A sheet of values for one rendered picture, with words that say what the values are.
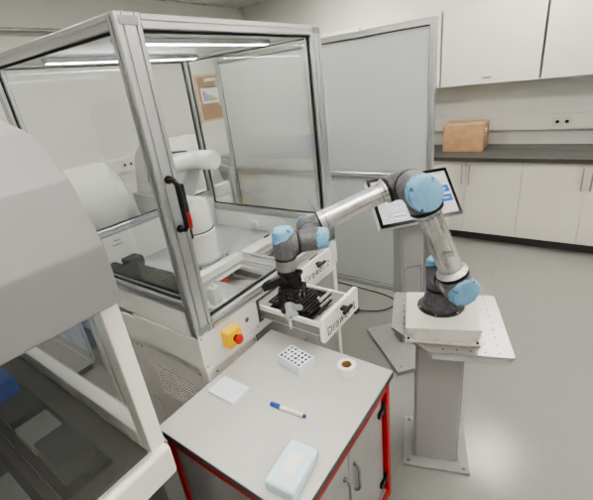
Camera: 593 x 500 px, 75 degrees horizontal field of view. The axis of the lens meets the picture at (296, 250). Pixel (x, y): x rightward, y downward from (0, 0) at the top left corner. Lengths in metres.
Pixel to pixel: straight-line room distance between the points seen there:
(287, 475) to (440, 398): 0.96
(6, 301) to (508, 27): 4.31
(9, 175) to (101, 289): 0.28
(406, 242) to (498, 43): 2.57
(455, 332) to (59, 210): 1.36
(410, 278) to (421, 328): 1.00
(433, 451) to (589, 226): 2.82
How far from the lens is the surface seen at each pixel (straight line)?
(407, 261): 2.52
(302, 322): 1.59
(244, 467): 1.30
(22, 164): 0.94
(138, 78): 1.26
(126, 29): 1.28
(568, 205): 4.31
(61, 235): 0.89
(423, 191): 1.30
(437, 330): 1.63
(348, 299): 1.65
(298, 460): 1.22
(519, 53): 4.48
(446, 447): 2.18
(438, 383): 1.89
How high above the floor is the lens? 1.77
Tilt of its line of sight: 23 degrees down
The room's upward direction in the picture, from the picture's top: 7 degrees counter-clockwise
